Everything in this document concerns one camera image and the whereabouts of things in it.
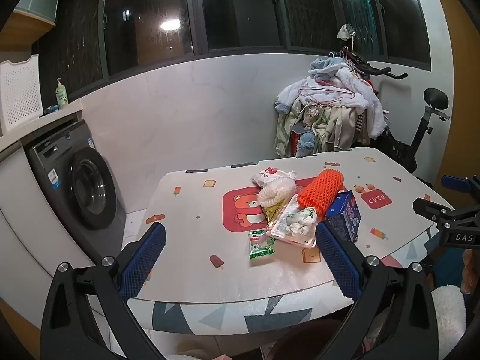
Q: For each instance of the blue carton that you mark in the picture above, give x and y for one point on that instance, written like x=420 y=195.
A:
x=345 y=213

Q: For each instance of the green snack wrapper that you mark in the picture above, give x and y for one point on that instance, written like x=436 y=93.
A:
x=260 y=247

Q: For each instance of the small blue cloth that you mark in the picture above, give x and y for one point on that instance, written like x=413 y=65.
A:
x=50 y=110

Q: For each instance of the red white snack bag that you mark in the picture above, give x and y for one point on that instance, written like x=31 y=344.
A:
x=270 y=174

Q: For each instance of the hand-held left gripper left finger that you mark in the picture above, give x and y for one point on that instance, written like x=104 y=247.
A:
x=142 y=258

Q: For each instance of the pile of clothes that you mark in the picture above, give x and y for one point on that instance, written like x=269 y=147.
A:
x=330 y=97

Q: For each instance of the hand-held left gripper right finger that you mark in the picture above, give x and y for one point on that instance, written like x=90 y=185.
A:
x=337 y=258

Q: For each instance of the white hanging cloth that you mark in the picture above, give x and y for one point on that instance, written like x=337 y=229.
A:
x=344 y=33

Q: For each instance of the grey washing machine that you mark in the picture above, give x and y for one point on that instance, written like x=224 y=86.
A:
x=90 y=187

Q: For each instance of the green soap pump bottle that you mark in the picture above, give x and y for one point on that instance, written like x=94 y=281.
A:
x=62 y=97

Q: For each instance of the white perforated laundry basket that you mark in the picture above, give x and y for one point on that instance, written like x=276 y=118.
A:
x=18 y=93

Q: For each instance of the black exercise bike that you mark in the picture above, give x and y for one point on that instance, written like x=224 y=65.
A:
x=420 y=135

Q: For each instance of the table with patterned cloth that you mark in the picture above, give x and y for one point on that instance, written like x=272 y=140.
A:
x=225 y=277

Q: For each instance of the gold foil wrapper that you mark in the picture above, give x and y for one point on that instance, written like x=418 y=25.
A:
x=272 y=213

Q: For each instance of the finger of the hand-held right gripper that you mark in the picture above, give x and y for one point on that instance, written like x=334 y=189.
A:
x=431 y=210
x=459 y=183

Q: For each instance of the dark blue cloth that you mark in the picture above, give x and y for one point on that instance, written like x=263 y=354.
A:
x=448 y=270

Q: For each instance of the white foam net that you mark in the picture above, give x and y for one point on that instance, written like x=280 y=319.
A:
x=275 y=191

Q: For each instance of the white green wrapper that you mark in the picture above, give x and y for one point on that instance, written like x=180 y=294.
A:
x=300 y=221

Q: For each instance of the dark sliding window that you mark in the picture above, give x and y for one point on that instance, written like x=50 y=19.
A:
x=240 y=7

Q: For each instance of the orange foam net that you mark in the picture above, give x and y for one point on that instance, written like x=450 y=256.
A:
x=320 y=191

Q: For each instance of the wooden wall cabinet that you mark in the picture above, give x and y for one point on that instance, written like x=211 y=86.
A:
x=22 y=30

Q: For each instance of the patterned foam-mat table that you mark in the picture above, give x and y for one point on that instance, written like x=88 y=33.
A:
x=262 y=322

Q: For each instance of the white counter cabinet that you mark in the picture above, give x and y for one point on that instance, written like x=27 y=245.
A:
x=22 y=213

